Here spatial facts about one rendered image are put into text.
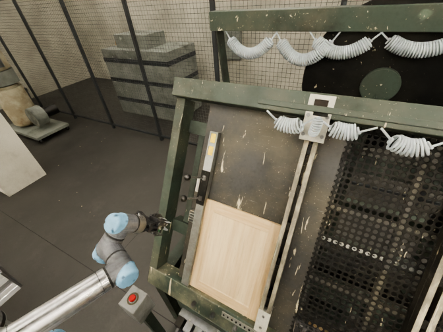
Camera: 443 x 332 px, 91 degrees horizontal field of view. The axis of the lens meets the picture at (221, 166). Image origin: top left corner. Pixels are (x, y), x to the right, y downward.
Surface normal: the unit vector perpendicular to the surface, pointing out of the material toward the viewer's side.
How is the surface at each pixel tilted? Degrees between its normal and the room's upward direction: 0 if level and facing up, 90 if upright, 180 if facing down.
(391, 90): 90
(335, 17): 90
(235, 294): 57
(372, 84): 90
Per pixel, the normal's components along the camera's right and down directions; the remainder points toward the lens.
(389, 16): -0.47, 0.58
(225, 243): -0.43, 0.07
